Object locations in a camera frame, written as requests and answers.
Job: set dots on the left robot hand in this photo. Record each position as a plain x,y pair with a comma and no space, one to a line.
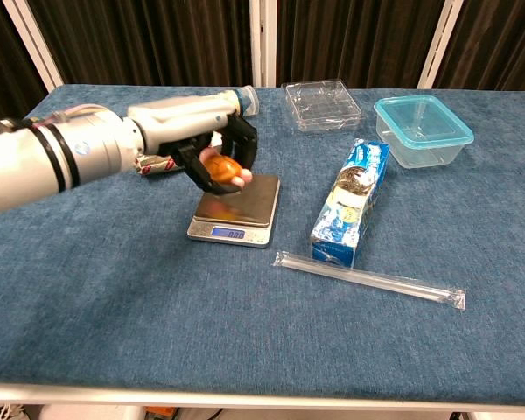
188,120

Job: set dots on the orange turtle toy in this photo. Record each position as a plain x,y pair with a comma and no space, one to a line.
221,169

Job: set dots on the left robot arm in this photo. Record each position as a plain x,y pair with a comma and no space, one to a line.
48,153

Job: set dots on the digital kitchen scale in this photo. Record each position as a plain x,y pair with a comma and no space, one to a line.
240,205

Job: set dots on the silver foil pack red print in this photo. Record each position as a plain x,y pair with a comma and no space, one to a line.
155,165

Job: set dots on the cream bottle with blue cap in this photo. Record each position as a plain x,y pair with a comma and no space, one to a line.
247,100

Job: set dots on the black curtain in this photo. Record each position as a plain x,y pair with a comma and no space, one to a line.
149,39

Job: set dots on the clear plastic clamshell tray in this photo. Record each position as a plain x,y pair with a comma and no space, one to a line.
321,107

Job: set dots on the blue cookie box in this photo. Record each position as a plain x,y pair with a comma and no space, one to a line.
352,205

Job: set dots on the blue fabric table cover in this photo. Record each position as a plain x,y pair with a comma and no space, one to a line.
262,297

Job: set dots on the clear container with teal lid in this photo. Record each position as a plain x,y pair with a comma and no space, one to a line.
420,129

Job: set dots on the clear wrapped drinking straw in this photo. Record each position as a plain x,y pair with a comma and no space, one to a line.
367,279

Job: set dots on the white metal frame post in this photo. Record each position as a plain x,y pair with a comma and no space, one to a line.
262,41
32,41
439,41

